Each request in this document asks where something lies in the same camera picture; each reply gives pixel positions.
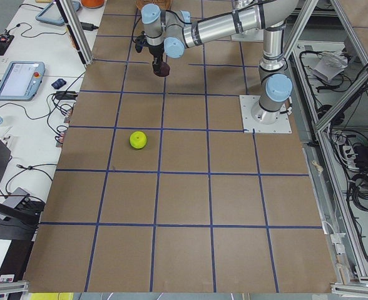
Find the black monitor stand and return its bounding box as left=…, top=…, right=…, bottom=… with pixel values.
left=0, top=140, right=45, bottom=241

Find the teach pendant tablet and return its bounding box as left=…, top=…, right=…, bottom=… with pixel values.
left=0, top=61, right=46, bottom=101
left=35, top=1, right=65, bottom=26

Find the dark red apple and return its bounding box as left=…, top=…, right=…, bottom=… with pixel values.
left=152, top=61, right=170, bottom=78

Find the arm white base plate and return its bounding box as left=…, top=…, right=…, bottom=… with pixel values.
left=231, top=28, right=263, bottom=43
left=239, top=95, right=292, bottom=134

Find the aluminium frame column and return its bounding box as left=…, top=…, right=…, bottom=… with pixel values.
left=55, top=0, right=93, bottom=66

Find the grey usb hub box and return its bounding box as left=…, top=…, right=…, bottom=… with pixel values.
left=3, top=187, right=29, bottom=208

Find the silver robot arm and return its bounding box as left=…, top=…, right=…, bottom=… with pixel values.
left=133, top=1, right=298, bottom=126

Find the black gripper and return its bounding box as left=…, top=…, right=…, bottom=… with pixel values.
left=148, top=45, right=164, bottom=64

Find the orange round object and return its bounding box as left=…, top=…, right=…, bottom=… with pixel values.
left=81, top=0, right=105, bottom=9

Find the near teach pendant tablet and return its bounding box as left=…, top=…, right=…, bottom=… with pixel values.
left=0, top=61, right=46, bottom=101

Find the dark blue small pouch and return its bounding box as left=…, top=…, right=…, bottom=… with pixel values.
left=51, top=78, right=66, bottom=89

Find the far teach pendant tablet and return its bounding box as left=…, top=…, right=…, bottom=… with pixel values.
left=35, top=1, right=65, bottom=26

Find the black power brick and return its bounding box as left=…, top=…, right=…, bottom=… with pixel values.
left=80, top=22, right=99, bottom=31

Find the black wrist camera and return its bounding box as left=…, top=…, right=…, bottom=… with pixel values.
left=134, top=34, right=147, bottom=53

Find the coiled black cable bundle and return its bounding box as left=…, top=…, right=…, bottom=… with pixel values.
left=348, top=173, right=368, bottom=213

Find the green apple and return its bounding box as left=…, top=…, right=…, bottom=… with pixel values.
left=129, top=131, right=147, bottom=149

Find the white power strip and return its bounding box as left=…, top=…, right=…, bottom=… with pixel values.
left=340, top=144, right=359, bottom=171

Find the woven wicker basket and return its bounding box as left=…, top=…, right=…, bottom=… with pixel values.
left=136, top=0, right=172, bottom=10

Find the black emergency stop box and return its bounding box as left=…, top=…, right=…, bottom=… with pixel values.
left=0, top=31, right=14, bottom=56

